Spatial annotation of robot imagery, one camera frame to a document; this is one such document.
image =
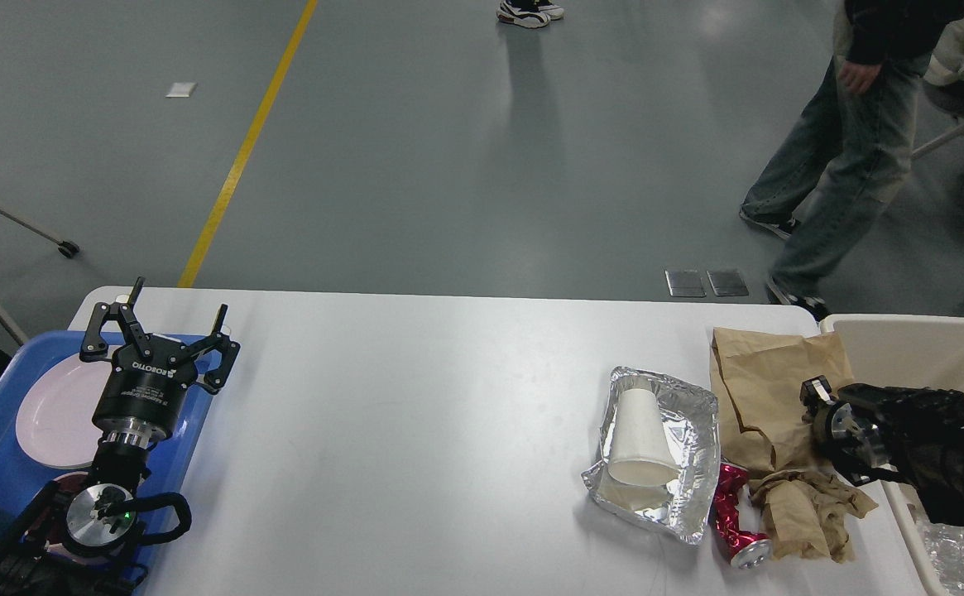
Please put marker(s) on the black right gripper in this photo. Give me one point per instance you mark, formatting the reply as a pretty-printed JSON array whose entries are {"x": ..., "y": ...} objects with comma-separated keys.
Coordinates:
[{"x": 840, "y": 432}]

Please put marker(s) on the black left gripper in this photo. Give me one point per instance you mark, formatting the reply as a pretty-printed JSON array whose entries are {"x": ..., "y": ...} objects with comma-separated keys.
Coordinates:
[{"x": 146, "y": 393}]

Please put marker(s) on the brown paper bag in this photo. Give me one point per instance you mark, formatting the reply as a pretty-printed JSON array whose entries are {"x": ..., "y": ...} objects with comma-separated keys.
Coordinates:
[{"x": 757, "y": 379}]

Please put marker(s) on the pink plate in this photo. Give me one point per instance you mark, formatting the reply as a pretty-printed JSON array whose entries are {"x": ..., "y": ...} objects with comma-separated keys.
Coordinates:
[{"x": 54, "y": 422}]

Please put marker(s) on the brown paper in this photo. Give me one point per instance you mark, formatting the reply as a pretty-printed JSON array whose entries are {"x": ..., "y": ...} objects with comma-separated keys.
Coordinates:
[{"x": 804, "y": 513}]

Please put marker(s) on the crushed red can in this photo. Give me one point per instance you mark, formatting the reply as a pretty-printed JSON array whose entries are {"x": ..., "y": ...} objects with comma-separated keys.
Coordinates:
[{"x": 744, "y": 550}]

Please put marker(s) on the pink mug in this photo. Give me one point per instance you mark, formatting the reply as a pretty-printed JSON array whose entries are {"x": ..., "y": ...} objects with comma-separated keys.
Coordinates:
[{"x": 68, "y": 480}]

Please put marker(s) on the aluminium foil tray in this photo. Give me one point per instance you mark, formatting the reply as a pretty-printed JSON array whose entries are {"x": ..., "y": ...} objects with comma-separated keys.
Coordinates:
[{"x": 679, "y": 508}]

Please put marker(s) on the white paper cup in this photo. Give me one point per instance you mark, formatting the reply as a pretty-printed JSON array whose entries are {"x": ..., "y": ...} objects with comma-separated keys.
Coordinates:
[{"x": 640, "y": 454}]

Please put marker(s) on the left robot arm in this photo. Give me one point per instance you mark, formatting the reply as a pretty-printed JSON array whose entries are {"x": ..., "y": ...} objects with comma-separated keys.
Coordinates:
[{"x": 150, "y": 470}]

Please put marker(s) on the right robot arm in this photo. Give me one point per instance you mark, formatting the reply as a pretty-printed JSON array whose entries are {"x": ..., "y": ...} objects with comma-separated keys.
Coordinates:
[{"x": 895, "y": 434}]

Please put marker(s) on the floor socket plate right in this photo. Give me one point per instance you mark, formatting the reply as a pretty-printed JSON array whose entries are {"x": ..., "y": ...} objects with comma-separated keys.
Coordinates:
[{"x": 727, "y": 283}]

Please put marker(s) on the floor socket plate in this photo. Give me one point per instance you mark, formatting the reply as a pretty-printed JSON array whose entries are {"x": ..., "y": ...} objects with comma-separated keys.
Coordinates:
[
  {"x": 727, "y": 283},
  {"x": 685, "y": 283}
]

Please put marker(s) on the beige plastic bin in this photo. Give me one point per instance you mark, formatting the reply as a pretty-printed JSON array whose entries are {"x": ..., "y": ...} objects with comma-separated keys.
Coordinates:
[{"x": 903, "y": 351}]

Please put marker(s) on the floor socket plate left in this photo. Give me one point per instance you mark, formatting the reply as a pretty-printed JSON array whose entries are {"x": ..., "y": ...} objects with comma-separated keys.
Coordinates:
[{"x": 685, "y": 283}]

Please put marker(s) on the clear plastic wrapper in bin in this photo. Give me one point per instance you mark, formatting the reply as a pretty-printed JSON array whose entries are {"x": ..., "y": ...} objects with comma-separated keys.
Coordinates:
[{"x": 943, "y": 557}]

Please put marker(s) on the person in grey jeans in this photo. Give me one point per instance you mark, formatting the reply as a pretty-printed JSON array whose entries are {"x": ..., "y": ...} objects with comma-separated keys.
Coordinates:
[{"x": 848, "y": 154}]

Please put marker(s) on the person in black trousers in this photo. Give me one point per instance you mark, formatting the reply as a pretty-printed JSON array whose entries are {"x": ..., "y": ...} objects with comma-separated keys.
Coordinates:
[{"x": 529, "y": 14}]

